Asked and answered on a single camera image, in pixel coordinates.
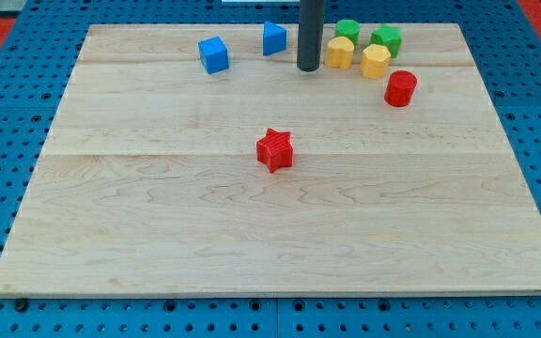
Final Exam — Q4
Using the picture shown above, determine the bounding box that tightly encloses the red star block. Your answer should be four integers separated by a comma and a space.
256, 128, 293, 173

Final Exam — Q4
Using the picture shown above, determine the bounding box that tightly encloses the green star block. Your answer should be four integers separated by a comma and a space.
369, 23, 403, 58

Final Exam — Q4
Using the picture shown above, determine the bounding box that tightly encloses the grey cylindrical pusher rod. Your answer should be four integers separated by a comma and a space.
297, 0, 326, 72

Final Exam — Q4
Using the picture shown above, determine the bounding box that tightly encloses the green cylinder block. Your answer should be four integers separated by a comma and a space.
334, 19, 360, 46

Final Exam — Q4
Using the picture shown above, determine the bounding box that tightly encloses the blue triangle block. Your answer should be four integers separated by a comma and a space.
262, 22, 287, 56

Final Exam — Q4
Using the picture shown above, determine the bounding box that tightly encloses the yellow heart block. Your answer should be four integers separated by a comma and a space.
324, 36, 355, 69

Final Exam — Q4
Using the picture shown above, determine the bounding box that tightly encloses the red cylinder block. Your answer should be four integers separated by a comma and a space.
384, 70, 417, 107

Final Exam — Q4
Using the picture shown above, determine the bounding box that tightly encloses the yellow hexagon block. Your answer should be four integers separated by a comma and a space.
360, 44, 391, 80

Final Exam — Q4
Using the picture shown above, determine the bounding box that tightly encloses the blue cube block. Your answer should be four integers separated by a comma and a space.
198, 37, 229, 74

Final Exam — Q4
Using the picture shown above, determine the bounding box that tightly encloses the light wooden board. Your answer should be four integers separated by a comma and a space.
0, 23, 541, 299

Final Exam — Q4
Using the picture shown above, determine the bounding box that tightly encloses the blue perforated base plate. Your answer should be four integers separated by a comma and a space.
0, 0, 541, 337

